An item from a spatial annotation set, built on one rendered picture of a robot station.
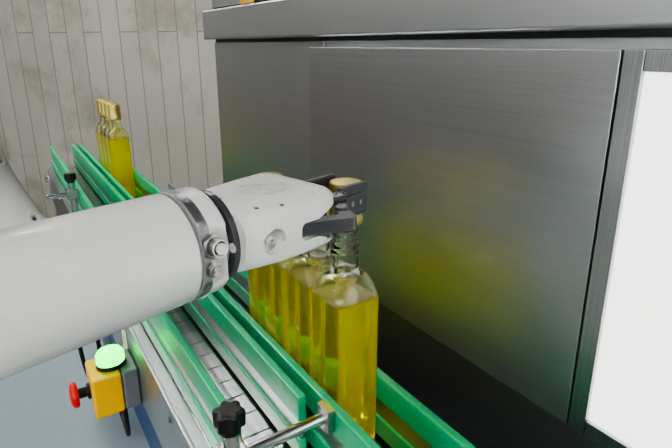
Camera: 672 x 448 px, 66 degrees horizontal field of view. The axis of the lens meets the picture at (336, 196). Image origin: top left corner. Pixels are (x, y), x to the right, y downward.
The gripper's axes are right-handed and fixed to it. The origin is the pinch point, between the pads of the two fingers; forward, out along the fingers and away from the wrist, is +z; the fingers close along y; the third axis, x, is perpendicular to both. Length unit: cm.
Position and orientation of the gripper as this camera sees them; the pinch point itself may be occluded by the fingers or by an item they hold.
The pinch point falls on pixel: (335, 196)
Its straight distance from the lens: 51.5
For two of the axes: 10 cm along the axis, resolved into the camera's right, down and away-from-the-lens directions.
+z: 6.6, -2.1, 7.2
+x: 0.0, 9.6, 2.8
